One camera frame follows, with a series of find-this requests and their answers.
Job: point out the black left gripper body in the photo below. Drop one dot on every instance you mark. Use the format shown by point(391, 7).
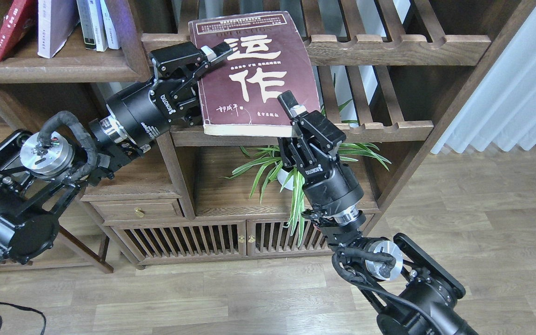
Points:
point(147, 110)

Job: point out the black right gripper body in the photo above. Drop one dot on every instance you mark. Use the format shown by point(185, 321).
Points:
point(330, 186)

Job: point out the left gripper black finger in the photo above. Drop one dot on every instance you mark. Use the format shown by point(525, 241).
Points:
point(215, 55)

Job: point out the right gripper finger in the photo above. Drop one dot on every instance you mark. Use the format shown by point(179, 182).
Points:
point(290, 105)

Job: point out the large maroon book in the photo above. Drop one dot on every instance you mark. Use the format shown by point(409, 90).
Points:
point(239, 96)

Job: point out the white lavender paperback book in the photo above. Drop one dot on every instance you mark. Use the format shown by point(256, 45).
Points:
point(56, 21)

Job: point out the red paperback book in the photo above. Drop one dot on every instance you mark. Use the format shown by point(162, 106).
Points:
point(20, 18)

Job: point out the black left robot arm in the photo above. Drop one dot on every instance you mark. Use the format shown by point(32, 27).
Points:
point(41, 173)

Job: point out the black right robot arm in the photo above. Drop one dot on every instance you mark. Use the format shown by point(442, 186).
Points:
point(411, 293)

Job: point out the white plant pot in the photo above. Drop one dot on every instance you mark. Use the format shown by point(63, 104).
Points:
point(285, 180)

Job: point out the green spider plant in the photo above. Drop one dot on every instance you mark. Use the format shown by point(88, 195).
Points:
point(268, 160)

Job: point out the white upright book right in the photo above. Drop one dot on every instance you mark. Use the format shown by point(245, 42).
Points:
point(111, 34)

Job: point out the white upright book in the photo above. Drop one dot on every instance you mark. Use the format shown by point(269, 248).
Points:
point(92, 25)
point(111, 34)

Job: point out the wooden side furniture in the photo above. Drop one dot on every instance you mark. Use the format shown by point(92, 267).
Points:
point(68, 251)

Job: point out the brass drawer knob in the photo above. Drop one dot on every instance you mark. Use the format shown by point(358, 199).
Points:
point(138, 212)

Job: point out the white upright book left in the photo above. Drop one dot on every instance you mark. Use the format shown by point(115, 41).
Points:
point(92, 25)

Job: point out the white pleated curtain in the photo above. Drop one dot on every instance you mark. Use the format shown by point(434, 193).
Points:
point(502, 110)

